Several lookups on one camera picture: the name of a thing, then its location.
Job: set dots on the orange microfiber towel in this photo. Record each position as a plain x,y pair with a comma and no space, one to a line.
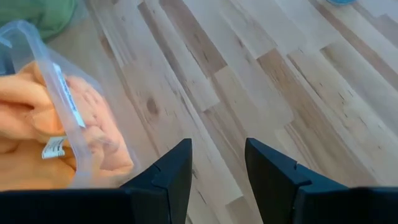
25,171
21,99
102,146

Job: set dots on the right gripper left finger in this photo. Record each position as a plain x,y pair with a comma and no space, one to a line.
171,186

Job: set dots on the clear bottle with blue cap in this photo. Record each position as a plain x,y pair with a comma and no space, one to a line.
340,2

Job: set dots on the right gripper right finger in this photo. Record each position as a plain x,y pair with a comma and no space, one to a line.
273,186

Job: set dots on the green microfiber towel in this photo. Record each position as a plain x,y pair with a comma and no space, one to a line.
37,15

